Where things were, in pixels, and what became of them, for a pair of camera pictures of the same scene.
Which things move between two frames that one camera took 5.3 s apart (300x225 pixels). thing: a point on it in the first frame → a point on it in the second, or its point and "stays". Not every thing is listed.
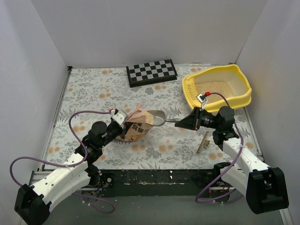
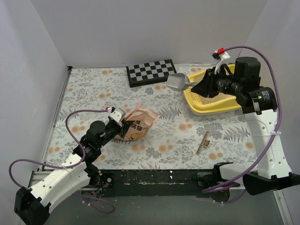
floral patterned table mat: x=90 y=93 stays
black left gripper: x=118 y=128 stays
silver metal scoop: x=160 y=117 → x=178 y=81
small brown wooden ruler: x=205 y=142 stays
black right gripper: x=195 y=118 → x=209 y=84
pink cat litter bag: x=139 y=123 stays
